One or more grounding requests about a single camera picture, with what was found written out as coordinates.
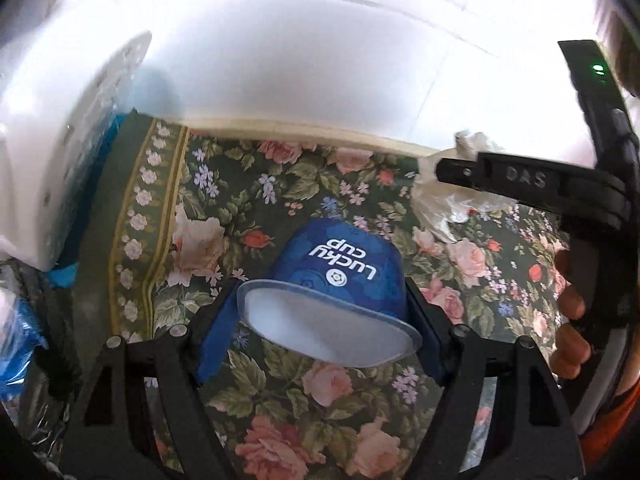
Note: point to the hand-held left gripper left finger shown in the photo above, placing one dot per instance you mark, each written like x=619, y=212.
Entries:
x=215, y=342

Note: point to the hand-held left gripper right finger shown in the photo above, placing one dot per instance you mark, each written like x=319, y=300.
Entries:
x=431, y=332

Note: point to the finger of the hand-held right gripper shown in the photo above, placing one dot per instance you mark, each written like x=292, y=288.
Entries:
x=500, y=175

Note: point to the white tissue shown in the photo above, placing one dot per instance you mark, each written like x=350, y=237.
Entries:
x=445, y=205

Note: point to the blue plastic cup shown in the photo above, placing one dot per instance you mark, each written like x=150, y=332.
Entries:
x=340, y=270

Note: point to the person's right forearm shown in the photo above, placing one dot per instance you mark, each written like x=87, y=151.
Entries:
x=612, y=425

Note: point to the person's right hand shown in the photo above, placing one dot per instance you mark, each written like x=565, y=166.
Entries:
x=570, y=305

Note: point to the floral tablecloth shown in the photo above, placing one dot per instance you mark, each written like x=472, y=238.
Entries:
x=300, y=200

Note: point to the blue foil packet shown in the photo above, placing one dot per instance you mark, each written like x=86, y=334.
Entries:
x=20, y=335

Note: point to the white plastic appliance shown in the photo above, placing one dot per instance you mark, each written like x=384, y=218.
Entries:
x=55, y=150

